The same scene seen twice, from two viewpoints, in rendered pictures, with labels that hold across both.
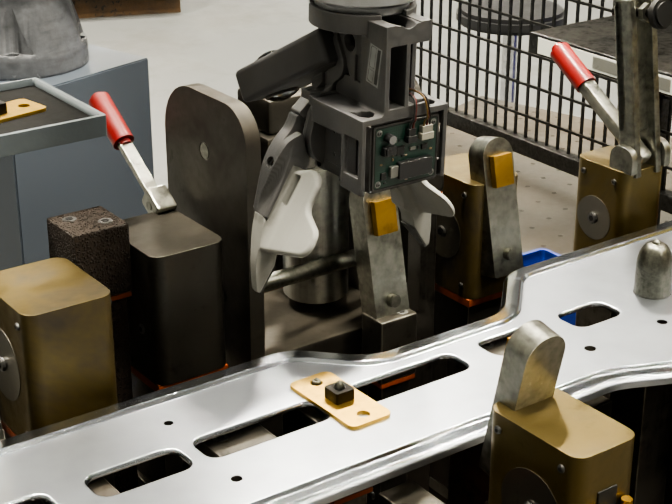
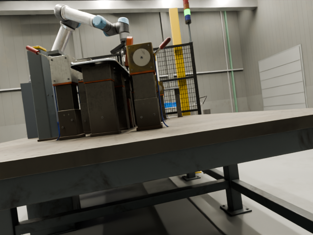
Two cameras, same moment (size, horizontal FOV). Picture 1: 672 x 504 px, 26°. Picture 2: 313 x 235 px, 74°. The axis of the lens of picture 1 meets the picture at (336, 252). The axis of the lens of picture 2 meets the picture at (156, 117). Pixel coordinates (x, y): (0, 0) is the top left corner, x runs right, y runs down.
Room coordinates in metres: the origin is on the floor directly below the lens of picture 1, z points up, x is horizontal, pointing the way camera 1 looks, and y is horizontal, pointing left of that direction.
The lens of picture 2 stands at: (-0.13, 1.06, 0.76)
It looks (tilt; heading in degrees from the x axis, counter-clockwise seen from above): 1 degrees down; 309
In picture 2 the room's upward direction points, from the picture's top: 7 degrees counter-clockwise
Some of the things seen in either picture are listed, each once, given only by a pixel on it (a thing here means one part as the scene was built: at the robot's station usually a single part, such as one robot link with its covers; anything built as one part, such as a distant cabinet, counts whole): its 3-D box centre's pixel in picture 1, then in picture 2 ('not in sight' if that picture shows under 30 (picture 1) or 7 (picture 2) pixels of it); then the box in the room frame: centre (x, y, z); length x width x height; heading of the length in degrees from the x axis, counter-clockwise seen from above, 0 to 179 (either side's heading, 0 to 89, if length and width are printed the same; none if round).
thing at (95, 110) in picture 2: not in sight; (101, 100); (0.60, 0.51, 0.84); 0.12 x 0.05 x 0.29; 36
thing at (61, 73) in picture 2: not in sight; (64, 99); (0.77, 0.58, 0.88); 0.12 x 0.07 x 0.36; 36
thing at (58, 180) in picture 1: (34, 229); (43, 110); (1.56, 0.35, 0.90); 0.20 x 0.20 x 0.40; 52
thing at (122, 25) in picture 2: not in sight; (123, 26); (0.94, -0.02, 1.41); 0.09 x 0.08 x 0.11; 20
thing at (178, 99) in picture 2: not in sight; (178, 102); (1.02, -0.73, 0.84); 0.05 x 0.05 x 0.29; 36
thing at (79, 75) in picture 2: not in sight; (86, 97); (0.92, 0.37, 0.90); 0.13 x 0.08 x 0.41; 36
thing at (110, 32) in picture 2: not in sight; (110, 29); (1.03, 0.03, 1.41); 0.11 x 0.11 x 0.08; 20
